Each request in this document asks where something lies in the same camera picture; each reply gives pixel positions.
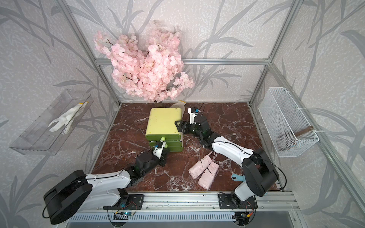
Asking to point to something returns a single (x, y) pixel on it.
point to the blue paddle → (238, 177)
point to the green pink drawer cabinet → (161, 126)
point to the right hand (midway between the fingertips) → (179, 121)
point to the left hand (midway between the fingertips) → (169, 150)
